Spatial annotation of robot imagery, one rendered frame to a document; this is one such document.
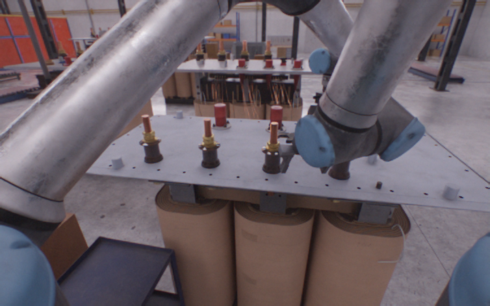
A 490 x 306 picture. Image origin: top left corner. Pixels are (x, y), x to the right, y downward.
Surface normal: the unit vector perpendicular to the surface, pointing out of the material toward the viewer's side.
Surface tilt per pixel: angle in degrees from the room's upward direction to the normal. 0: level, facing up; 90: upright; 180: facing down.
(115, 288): 0
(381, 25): 98
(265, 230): 90
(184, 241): 90
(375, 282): 90
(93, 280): 0
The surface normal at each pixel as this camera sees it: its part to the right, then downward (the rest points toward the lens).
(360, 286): -0.18, 0.45
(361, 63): -0.71, 0.44
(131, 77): 0.69, 0.18
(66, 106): 0.30, -0.16
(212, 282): 0.26, 0.44
